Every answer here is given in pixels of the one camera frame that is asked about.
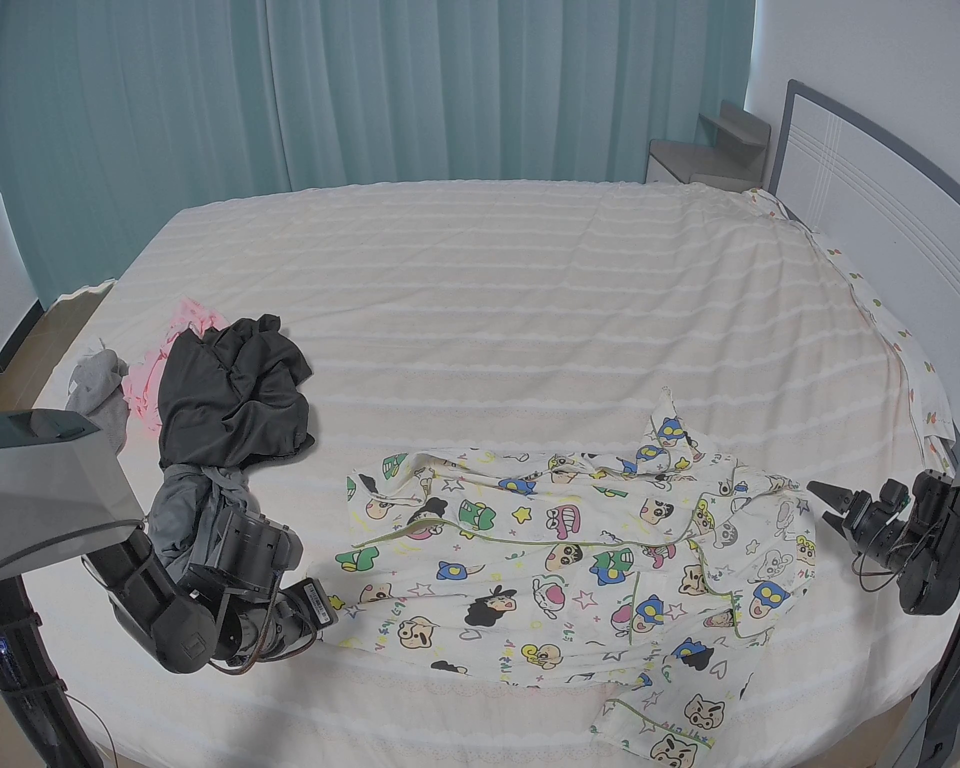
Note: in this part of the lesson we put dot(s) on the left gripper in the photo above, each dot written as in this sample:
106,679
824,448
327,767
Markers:
315,604

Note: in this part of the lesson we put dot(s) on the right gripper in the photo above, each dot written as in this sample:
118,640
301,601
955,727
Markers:
874,529

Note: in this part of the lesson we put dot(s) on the white printed pyjama top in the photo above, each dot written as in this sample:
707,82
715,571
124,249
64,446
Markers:
600,570

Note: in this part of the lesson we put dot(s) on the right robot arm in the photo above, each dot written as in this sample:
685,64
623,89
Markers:
930,570

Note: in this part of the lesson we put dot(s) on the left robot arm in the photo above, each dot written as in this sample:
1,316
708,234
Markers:
172,622

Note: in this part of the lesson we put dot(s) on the bed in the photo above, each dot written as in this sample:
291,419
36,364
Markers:
525,300

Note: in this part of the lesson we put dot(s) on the dark grey garment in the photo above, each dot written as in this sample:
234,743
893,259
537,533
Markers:
180,510

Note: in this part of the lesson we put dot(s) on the black garment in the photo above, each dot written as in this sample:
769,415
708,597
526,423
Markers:
240,390

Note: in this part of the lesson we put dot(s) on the light grey garment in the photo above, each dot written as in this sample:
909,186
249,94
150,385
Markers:
97,382

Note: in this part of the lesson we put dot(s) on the pink garment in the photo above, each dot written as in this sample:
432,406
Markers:
187,319

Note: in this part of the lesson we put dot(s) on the grey bedside table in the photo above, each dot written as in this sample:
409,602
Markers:
705,154

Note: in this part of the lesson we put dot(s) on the blue-green curtain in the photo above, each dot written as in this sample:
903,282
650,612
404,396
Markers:
487,82
150,112

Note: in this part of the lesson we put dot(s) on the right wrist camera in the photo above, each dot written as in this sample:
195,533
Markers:
894,496

